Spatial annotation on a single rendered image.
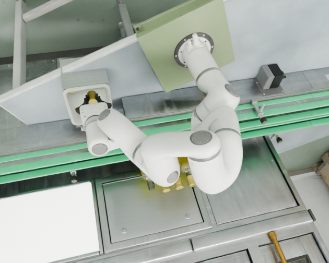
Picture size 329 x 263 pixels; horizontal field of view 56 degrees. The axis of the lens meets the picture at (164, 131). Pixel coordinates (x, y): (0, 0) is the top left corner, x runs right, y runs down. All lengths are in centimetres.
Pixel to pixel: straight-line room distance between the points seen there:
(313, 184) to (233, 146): 467
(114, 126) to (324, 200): 473
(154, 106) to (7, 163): 65
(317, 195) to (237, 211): 394
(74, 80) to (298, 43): 97
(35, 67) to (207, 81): 126
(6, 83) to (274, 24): 145
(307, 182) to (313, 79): 385
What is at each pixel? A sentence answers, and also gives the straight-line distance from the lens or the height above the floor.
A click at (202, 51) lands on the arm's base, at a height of 88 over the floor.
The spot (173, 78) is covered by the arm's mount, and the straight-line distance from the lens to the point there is 125.
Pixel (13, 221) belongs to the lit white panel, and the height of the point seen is 111.
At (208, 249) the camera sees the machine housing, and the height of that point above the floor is 140.
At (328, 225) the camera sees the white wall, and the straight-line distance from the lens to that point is 525.
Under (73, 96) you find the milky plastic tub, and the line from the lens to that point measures 131.
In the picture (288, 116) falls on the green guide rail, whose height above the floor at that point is 94.
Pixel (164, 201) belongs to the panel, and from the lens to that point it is 142.
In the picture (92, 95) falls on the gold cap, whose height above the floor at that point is 83.
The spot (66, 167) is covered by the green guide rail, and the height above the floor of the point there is 95.
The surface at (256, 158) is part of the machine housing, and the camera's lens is 166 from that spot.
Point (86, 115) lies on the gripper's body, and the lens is 111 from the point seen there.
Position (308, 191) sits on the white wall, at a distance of 535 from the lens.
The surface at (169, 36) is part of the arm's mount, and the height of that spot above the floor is 82.
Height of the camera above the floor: 165
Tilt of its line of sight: 33 degrees down
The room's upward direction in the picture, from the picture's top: 163 degrees clockwise
